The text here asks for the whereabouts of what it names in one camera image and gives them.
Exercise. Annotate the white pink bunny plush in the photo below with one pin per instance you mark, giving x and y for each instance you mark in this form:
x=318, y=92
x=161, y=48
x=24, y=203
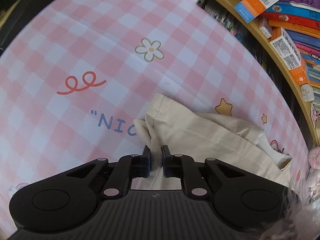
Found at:
x=313, y=176

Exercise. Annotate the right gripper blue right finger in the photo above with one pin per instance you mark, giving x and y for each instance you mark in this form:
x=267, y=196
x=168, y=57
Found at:
x=185, y=169

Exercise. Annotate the white charger block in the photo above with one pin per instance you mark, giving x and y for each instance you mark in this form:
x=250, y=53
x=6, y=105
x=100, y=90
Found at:
x=307, y=93

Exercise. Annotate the flat white orange box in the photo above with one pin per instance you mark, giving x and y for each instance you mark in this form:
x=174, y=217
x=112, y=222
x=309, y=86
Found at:
x=290, y=55

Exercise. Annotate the cream white t-shirt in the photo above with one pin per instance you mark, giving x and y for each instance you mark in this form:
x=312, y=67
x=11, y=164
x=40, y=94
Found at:
x=206, y=135

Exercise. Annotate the wooden bookshelf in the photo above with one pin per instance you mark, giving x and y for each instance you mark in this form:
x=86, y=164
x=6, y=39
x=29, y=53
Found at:
x=252, y=27

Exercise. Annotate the pink checkered cartoon tablecloth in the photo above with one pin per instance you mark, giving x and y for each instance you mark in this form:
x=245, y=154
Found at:
x=78, y=75

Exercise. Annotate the row of colourful books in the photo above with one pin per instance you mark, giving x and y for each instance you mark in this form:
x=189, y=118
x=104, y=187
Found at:
x=300, y=18

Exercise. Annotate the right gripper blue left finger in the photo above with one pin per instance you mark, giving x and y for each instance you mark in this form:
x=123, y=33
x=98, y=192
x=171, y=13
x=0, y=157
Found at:
x=124, y=171

